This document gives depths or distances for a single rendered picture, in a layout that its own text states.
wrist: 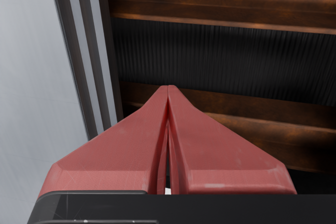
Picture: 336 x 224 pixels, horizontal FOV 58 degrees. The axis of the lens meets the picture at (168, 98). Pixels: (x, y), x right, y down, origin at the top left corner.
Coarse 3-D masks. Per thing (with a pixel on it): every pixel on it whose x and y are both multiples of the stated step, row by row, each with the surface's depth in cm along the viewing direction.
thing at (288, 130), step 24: (144, 96) 43; (192, 96) 43; (216, 96) 42; (240, 96) 42; (216, 120) 46; (240, 120) 45; (264, 120) 38; (288, 120) 38; (312, 120) 38; (264, 144) 45; (288, 144) 45; (312, 144) 44; (312, 168) 41
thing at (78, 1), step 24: (72, 0) 21; (96, 0) 22; (72, 24) 22; (96, 24) 24; (72, 48) 22; (96, 48) 25; (96, 72) 25; (96, 96) 26; (120, 96) 29; (96, 120) 28; (120, 120) 30
